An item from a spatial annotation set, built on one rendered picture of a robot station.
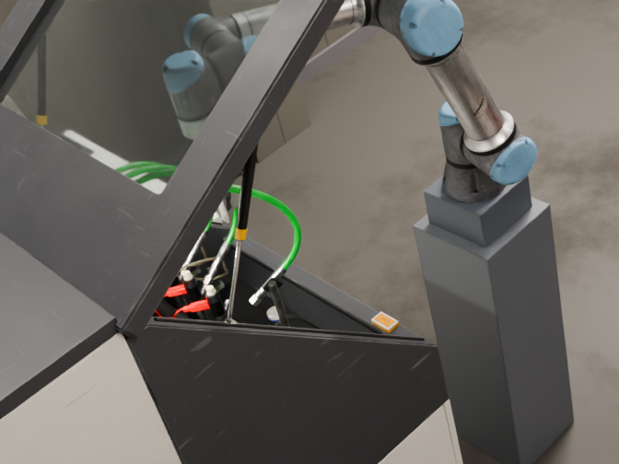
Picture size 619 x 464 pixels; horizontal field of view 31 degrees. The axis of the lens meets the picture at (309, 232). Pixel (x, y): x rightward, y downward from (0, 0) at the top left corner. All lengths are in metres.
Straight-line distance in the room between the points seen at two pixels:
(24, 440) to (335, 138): 3.09
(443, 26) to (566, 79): 2.53
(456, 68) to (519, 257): 0.63
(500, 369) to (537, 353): 0.13
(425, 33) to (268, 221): 2.17
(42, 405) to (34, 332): 0.11
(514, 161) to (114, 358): 1.10
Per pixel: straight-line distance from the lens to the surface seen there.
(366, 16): 2.28
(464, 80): 2.31
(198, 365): 1.81
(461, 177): 2.63
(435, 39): 2.20
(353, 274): 3.91
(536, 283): 2.86
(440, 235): 2.74
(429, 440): 2.38
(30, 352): 1.68
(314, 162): 4.49
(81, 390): 1.70
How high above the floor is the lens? 2.54
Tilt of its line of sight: 38 degrees down
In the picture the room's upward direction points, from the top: 16 degrees counter-clockwise
